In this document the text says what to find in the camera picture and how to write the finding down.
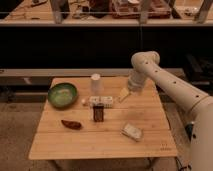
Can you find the brown chili pepper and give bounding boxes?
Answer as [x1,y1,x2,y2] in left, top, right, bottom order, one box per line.
[61,120,82,130]

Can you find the wooden table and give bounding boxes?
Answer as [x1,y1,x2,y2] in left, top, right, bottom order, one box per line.
[29,80,177,160]

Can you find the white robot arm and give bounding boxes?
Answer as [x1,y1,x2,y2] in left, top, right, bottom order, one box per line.
[127,51,213,171]

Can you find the green bowl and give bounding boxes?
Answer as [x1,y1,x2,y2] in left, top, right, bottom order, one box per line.
[47,82,78,108]

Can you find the wooden shelf with clutter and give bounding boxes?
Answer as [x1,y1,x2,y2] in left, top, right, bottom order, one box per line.
[0,0,213,27]

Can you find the white patterned box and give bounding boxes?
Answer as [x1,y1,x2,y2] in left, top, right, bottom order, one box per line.
[89,96,114,108]

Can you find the white wrapped packet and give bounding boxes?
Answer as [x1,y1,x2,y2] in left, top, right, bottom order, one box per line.
[122,123,143,142]

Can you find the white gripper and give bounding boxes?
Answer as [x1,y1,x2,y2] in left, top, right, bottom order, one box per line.
[118,70,147,102]

